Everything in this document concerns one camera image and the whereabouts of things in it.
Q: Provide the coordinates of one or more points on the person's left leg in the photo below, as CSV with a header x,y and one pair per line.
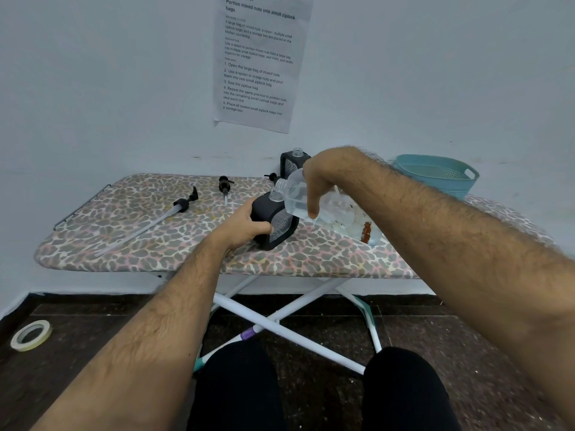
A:
x,y
238,390

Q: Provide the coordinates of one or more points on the person's left forearm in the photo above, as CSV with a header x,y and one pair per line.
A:
x,y
135,354

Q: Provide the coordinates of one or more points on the person's right hand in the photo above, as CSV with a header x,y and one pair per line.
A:
x,y
330,170

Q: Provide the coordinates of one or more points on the small black pump head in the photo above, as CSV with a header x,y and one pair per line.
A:
x,y
271,177
223,184

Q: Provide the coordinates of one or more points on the person's right leg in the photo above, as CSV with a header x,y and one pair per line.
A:
x,y
409,395

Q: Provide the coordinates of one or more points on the black square dispenser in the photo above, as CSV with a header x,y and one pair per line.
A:
x,y
305,159
260,215

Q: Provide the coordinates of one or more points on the transparent bottle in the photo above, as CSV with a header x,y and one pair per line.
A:
x,y
296,199

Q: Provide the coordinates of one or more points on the white tape roll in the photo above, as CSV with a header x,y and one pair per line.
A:
x,y
24,348

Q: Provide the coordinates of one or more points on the white ironing board legs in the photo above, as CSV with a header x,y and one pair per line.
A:
x,y
292,337

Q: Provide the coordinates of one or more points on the teal plastic basket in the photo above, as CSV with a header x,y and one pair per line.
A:
x,y
431,179

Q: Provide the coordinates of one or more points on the printed paper sheet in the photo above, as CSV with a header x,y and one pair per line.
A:
x,y
260,62

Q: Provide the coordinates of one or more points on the person's leg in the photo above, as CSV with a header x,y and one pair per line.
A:
x,y
238,390
409,395

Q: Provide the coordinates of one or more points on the person's right forearm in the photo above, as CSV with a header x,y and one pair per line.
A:
x,y
449,246

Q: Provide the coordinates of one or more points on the black pump with long tube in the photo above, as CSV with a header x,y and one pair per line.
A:
x,y
182,204

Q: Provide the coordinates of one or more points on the person's left hand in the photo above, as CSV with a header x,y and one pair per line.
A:
x,y
236,231

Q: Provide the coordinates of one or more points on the leopard print ironing board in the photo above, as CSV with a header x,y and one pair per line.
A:
x,y
135,246

